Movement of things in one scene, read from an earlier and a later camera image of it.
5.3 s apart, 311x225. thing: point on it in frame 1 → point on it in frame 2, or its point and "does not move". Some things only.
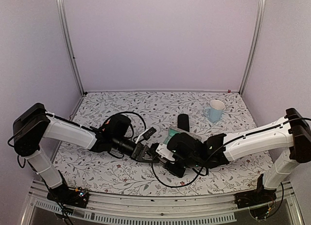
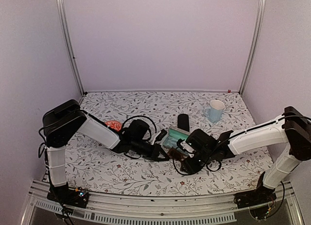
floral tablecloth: [217, 112] does not move
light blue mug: [214, 113] does not move
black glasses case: [183, 123] does not move
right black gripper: [178, 173] → [190, 168]
